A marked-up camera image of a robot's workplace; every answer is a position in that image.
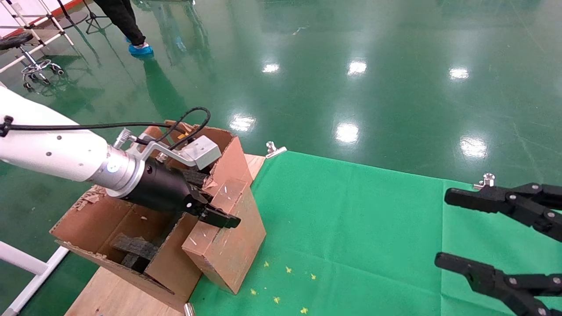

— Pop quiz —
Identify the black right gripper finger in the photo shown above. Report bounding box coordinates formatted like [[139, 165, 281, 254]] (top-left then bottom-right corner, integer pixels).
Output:
[[444, 183, 562, 243], [435, 252, 562, 316]]

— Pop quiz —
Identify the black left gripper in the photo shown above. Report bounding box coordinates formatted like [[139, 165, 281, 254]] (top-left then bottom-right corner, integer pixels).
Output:
[[121, 157, 241, 229]]

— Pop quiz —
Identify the black foam piece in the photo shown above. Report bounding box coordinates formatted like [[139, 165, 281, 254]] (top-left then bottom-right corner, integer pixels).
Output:
[[110, 233, 159, 273]]

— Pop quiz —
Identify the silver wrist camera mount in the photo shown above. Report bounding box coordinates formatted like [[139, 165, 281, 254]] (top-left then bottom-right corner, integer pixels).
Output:
[[113, 128, 221, 171]]

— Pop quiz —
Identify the large open cardboard carton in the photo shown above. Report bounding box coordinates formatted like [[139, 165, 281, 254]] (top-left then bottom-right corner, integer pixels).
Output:
[[50, 121, 254, 313]]

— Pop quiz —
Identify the green table cloth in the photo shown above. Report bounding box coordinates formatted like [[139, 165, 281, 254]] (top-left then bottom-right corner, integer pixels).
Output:
[[189, 151, 562, 316]]

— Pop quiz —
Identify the white pipe rack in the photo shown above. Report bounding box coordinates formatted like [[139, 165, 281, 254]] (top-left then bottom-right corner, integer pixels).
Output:
[[0, 0, 74, 90]]

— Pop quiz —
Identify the white pipe table frame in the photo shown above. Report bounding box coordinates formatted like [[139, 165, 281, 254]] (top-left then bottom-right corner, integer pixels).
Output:
[[0, 241, 70, 316]]

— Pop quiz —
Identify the black wheeled stool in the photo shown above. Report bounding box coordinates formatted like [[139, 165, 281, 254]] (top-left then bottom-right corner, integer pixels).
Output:
[[0, 32, 65, 90]]

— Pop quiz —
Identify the black round base stand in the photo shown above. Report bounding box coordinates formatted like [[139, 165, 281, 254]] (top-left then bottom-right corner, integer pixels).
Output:
[[56, 0, 88, 29]]

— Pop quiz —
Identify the black tripod stand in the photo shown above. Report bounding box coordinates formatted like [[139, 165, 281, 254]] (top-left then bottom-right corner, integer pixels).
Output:
[[83, 0, 120, 35]]

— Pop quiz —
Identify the person in black trousers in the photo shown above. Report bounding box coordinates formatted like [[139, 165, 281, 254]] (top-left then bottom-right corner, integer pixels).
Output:
[[94, 0, 154, 56]]

